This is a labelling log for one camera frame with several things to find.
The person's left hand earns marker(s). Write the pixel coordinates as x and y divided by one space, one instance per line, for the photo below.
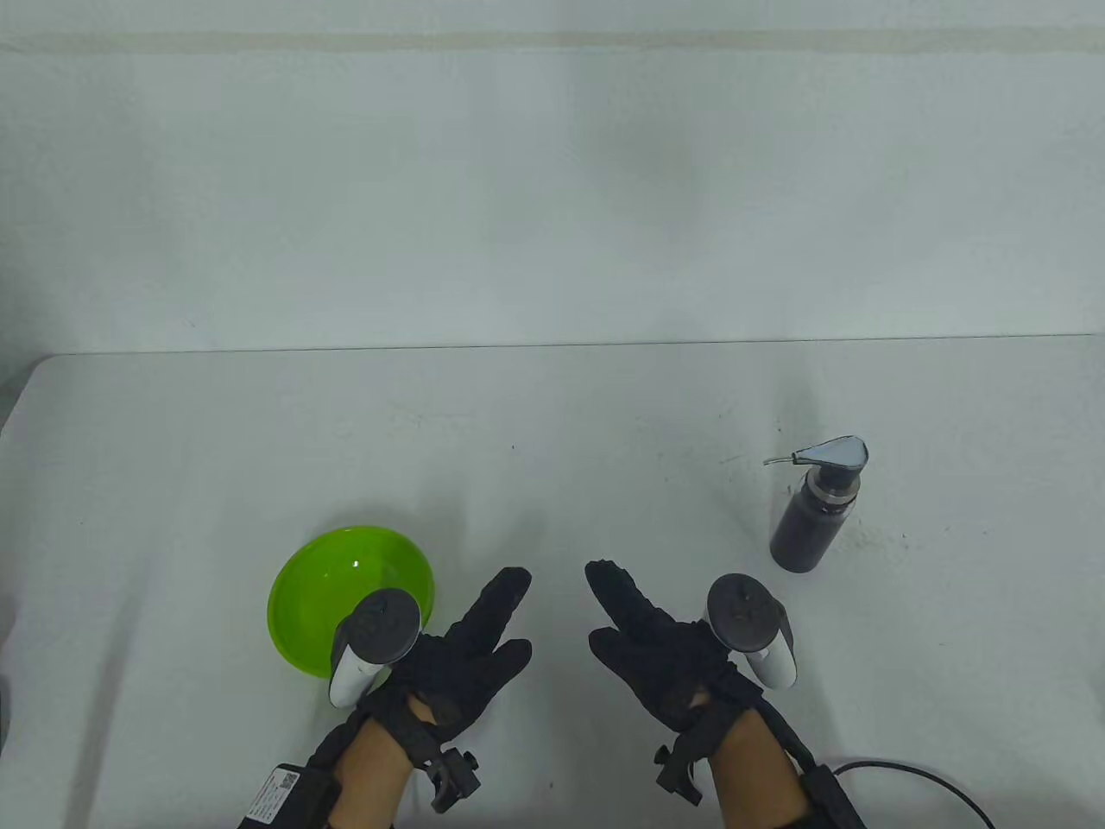
457 669

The person's right hand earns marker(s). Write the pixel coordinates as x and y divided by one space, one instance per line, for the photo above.
669 665

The person's right thumb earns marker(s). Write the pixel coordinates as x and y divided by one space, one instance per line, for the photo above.
615 649

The person's left thumb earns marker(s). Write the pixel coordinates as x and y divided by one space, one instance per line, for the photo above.
508 665

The person's right forearm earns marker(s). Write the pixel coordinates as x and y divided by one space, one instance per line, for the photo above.
760 777

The person's left forearm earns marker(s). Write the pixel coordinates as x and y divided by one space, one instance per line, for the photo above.
371 777

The white and black tracking controller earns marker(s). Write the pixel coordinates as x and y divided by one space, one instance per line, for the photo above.
751 622
367 643

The green plastic bowl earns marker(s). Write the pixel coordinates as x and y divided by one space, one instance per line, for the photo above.
332 587

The black pump dispenser bottle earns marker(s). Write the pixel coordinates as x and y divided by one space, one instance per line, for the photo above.
811 522

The black box with white label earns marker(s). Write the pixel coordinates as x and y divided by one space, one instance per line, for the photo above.
285 799

